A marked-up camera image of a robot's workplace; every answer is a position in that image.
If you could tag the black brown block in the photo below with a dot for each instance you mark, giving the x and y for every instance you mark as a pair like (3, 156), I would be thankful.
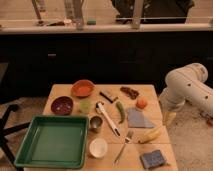
(109, 96)

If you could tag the green pepper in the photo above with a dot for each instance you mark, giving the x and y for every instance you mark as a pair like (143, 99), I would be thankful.
(121, 110)

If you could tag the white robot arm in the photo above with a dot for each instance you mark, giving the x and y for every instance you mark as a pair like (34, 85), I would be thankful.
(186, 84)

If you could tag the dark brown food piece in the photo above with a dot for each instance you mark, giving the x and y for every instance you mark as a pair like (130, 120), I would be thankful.
(131, 93)

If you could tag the green plastic tray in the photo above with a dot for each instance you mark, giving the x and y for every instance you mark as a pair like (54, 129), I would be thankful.
(54, 142)

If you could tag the small metal cup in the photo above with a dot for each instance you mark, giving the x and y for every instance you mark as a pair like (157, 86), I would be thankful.
(96, 124)

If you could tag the grey blue towel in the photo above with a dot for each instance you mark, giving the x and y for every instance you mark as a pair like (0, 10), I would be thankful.
(136, 119)

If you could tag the dark red bowl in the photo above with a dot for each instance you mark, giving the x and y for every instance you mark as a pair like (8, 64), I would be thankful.
(62, 105)

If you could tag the person in dark clothes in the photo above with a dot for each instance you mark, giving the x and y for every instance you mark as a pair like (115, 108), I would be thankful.
(154, 11)

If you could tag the metal fork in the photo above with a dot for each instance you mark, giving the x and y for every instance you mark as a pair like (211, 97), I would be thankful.
(127, 140)

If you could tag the orange fruit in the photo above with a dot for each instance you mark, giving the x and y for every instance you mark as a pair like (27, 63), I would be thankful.
(141, 103)

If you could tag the orange bowl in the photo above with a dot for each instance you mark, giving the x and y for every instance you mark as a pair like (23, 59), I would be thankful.
(82, 88)

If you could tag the black office chair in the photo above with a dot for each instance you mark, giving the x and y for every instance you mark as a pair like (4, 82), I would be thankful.
(6, 131)

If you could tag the blue sponge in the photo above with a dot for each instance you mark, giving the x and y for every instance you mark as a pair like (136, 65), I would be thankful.
(152, 159)

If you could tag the green sponge on counter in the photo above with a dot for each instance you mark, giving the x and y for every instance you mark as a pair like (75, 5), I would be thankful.
(91, 22)

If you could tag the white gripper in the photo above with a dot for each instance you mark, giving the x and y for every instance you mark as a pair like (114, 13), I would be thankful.
(168, 116)

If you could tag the yellow banana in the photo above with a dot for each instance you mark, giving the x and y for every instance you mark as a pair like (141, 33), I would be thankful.
(150, 136)

